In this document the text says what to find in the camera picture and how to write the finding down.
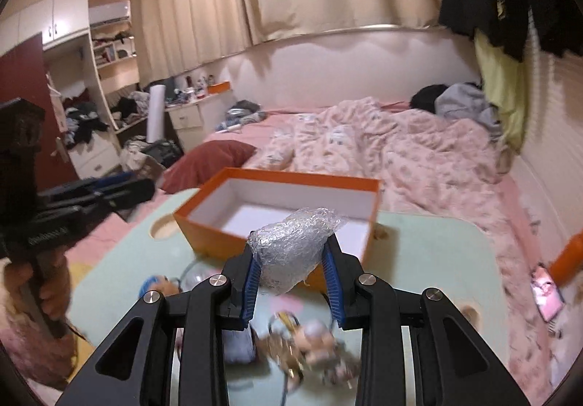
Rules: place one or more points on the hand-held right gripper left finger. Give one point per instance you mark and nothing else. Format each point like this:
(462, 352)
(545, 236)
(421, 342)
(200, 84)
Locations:
(251, 292)

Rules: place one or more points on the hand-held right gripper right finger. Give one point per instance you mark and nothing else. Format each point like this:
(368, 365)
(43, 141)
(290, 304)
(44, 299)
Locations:
(332, 292)

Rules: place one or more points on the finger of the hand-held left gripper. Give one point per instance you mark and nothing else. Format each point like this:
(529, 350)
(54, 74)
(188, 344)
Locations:
(114, 182)
(132, 194)

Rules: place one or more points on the clear plastic ball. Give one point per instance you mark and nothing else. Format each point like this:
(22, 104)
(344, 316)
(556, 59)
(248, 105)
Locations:
(193, 278)

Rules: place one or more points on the clear bubble wrap bundle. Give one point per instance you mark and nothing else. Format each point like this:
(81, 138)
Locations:
(291, 246)

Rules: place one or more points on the bunch of keys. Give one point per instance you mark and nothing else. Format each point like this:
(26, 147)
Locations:
(278, 346)

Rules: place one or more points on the orange cardboard box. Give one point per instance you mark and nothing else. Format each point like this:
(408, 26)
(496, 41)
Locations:
(205, 235)

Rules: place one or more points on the person's left forearm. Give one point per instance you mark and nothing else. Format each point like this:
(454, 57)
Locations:
(27, 342)

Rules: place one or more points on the person's left hand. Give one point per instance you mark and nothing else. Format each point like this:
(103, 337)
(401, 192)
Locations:
(57, 287)

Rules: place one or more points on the black bag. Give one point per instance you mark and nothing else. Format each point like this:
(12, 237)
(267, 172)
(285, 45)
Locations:
(161, 153)

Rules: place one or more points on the pile of clothes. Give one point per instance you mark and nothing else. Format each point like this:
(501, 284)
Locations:
(84, 119)
(132, 104)

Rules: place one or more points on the dark red pillow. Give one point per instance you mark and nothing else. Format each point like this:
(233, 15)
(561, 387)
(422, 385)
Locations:
(205, 164)

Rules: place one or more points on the white paper roll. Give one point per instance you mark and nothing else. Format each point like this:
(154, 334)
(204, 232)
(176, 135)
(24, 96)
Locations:
(155, 114)

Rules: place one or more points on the yellow cartoon blanket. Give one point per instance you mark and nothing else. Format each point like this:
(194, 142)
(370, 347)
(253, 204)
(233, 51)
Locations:
(79, 271)

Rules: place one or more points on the white nightstand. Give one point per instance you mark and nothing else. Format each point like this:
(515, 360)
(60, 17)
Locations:
(186, 119)

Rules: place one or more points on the beige shelf unit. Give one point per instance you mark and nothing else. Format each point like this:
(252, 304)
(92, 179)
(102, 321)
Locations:
(102, 82)

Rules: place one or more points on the mint cartoon lap table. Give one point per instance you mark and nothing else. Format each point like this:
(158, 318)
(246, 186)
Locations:
(432, 260)

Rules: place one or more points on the group of toiletry bottles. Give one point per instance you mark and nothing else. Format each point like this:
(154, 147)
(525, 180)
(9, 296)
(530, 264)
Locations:
(200, 82)

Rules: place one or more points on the grey blue clothes heap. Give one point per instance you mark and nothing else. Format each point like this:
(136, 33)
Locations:
(243, 114)

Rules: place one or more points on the small orange box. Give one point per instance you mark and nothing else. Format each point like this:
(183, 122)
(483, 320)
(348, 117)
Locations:
(219, 88)

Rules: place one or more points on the dark red door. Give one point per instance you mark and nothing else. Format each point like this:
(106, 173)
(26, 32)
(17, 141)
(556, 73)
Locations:
(27, 73)

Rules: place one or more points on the pink floral blanket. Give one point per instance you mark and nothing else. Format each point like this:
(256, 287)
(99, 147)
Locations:
(387, 151)

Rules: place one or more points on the white air conditioner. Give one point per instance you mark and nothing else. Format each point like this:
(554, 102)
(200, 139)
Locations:
(109, 14)

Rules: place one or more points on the bed with pink sheet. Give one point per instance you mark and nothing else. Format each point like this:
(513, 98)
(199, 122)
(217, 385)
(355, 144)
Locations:
(517, 228)

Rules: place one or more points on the smartphone with pink screen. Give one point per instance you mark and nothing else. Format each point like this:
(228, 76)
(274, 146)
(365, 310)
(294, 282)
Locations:
(546, 292)

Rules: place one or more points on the black garment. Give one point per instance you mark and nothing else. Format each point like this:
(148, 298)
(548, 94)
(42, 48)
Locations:
(426, 96)

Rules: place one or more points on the grey garment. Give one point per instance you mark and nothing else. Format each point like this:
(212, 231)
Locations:
(460, 103)

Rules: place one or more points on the orange box lid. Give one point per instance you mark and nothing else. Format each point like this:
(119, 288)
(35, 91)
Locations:
(569, 260)

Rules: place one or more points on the yellow-green garment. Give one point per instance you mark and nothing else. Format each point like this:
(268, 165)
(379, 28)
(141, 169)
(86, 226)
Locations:
(501, 82)

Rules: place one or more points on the white wall cabinet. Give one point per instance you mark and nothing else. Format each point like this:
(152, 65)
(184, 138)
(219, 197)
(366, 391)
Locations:
(68, 14)

